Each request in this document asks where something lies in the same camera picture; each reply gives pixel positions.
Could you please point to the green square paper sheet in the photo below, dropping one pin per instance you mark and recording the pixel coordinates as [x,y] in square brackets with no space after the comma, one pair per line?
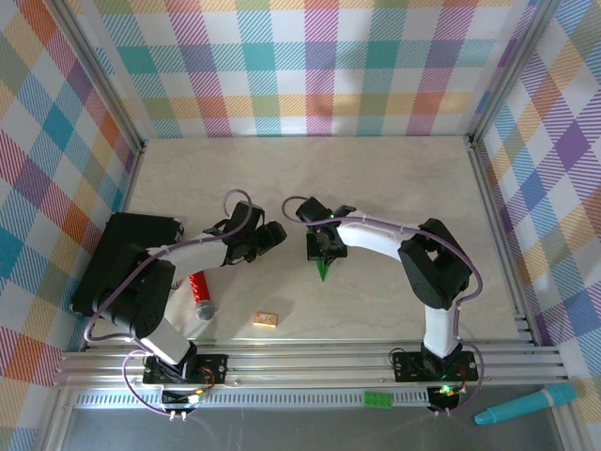
[323,271]

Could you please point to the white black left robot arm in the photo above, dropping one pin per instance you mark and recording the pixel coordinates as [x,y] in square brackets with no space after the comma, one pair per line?
[202,256]

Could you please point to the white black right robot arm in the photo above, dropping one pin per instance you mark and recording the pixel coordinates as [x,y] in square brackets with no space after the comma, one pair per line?
[371,237]

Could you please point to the small orange card box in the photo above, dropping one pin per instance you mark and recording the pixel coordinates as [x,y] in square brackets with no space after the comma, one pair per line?
[265,319]

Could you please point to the black rectangular case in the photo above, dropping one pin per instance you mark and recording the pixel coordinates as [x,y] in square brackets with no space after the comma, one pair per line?
[117,230]

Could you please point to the green toy building brick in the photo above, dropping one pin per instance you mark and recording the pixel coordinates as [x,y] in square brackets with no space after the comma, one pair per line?
[378,400]

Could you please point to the small LED circuit board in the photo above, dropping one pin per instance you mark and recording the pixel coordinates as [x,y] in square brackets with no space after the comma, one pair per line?
[446,397]
[188,398]

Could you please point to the teal marker pen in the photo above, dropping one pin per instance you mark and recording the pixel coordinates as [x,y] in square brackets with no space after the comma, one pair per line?
[521,405]

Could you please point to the aluminium mounting rail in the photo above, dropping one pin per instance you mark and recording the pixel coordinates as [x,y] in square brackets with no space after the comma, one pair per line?
[305,368]

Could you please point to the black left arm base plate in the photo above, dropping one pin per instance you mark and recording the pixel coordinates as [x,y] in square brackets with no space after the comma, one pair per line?
[213,368]

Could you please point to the aluminium side rail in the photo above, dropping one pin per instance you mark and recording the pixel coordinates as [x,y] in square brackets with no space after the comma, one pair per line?
[129,188]
[498,235]

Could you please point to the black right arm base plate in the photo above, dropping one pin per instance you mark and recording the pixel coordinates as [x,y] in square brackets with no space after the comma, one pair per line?
[408,366]

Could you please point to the aluminium frame post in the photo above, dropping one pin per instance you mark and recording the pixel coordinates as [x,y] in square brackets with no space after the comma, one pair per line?
[101,75]
[509,70]

